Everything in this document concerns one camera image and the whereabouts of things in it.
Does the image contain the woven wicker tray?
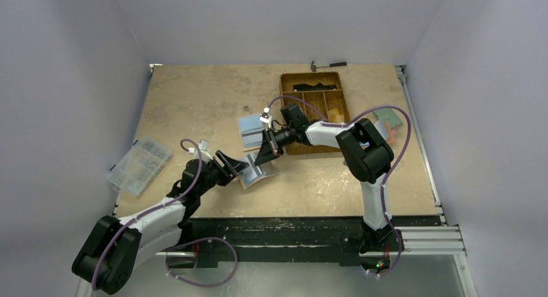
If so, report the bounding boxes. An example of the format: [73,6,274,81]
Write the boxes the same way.
[279,72,352,156]

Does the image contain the purple cable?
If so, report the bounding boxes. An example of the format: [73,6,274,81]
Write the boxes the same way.
[90,138,238,292]
[265,94,413,279]

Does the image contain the open beige card holder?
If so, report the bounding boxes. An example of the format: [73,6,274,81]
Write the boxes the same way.
[237,105,264,151]

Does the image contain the beige snap card holder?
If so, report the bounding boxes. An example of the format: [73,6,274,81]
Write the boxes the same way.
[238,152,279,189]

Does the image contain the gold cards in tray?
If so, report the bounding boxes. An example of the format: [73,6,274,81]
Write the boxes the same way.
[328,108,346,123]

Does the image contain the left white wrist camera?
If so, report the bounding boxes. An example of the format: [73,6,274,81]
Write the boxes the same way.
[188,139,213,162]

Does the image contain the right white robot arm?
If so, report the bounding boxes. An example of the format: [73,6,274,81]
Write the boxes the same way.
[254,103,394,253]

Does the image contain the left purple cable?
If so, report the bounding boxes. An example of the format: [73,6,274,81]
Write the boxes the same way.
[90,138,238,292]

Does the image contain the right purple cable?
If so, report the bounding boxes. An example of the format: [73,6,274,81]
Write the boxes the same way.
[265,94,413,279]

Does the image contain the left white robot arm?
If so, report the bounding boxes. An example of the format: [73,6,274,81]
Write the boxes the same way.
[71,150,250,294]

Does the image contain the open blue pink card holder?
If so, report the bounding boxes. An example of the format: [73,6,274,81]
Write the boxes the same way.
[374,120,396,145]

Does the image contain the green card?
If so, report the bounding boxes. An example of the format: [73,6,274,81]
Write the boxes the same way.
[373,107,403,130]

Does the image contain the black front rail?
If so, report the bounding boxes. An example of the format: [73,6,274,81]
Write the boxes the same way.
[149,216,446,269]

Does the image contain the black object in tray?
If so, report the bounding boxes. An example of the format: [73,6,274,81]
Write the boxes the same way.
[292,83,337,92]

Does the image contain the clear plastic screw box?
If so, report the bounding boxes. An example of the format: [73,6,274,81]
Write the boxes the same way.
[107,136,172,197]

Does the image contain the hammer with black handle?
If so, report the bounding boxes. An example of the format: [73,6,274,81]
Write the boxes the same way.
[310,60,348,72]

